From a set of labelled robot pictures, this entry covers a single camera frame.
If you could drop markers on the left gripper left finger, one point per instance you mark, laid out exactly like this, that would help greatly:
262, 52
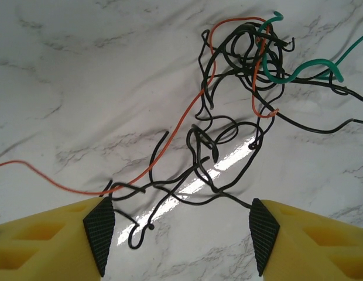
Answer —
38, 251

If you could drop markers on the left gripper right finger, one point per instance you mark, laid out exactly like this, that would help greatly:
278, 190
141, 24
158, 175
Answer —
316, 251

